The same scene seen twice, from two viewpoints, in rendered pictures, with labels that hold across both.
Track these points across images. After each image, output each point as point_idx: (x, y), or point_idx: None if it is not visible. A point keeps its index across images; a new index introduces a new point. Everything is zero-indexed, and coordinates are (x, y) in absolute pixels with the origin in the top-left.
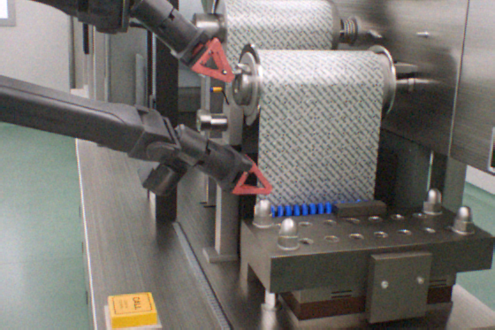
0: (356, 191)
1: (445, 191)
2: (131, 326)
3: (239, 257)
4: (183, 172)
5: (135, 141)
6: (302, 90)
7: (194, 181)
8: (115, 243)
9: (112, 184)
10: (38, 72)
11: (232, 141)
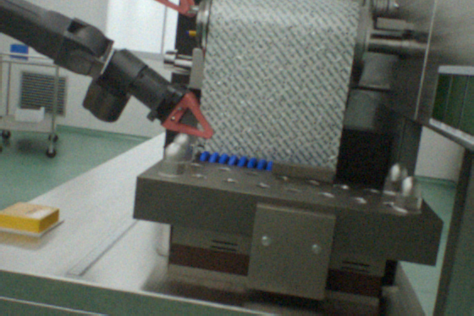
0: (314, 157)
1: (468, 199)
2: (13, 227)
3: None
4: (121, 98)
5: (57, 47)
6: (256, 28)
7: None
8: (98, 182)
9: (159, 152)
10: None
11: (194, 85)
